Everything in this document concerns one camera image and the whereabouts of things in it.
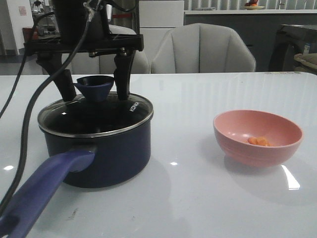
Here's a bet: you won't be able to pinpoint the right grey upholstered chair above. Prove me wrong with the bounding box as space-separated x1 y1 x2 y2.
151 23 256 74

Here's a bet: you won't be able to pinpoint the beige cushion at right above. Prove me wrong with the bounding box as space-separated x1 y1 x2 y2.
294 53 317 75

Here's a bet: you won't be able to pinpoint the dark appliance at right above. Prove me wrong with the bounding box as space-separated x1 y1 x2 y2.
268 24 317 71

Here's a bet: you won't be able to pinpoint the red barrier tape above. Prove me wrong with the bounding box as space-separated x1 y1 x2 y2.
112 13 132 19

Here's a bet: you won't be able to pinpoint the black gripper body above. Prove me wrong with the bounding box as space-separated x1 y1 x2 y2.
24 9 144 56

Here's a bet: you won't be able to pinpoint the fruit plate on counter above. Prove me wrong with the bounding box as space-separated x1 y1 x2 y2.
243 0 265 10

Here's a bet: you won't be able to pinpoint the glass pot lid purple knob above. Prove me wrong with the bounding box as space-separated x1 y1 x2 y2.
37 75 154 139

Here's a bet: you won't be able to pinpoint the dark blue saucepan purple handle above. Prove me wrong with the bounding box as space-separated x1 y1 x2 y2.
0 120 151 238

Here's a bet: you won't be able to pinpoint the left grey upholstered chair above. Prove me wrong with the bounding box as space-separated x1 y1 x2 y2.
41 23 151 75

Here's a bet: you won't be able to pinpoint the orange ham pieces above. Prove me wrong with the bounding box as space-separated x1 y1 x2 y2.
247 136 272 147

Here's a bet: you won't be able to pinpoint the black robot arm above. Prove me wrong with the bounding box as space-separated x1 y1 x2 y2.
25 0 144 101

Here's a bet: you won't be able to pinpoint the grey upholstered chair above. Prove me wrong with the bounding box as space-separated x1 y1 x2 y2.
151 23 256 74
41 23 151 75

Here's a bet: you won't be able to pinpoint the pink plastic bowl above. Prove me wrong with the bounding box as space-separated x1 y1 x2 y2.
213 110 304 167

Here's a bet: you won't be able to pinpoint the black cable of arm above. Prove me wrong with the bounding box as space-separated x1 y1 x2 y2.
0 0 100 216

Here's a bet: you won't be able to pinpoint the dark grey counter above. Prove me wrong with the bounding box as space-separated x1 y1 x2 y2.
183 10 317 72

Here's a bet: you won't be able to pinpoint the white cabinet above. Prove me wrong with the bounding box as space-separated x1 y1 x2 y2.
139 0 184 61

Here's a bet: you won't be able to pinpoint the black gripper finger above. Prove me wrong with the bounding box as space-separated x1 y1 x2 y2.
114 49 136 100
36 52 76 101

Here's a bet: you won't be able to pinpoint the red bin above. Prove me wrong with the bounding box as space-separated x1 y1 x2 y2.
22 27 37 43

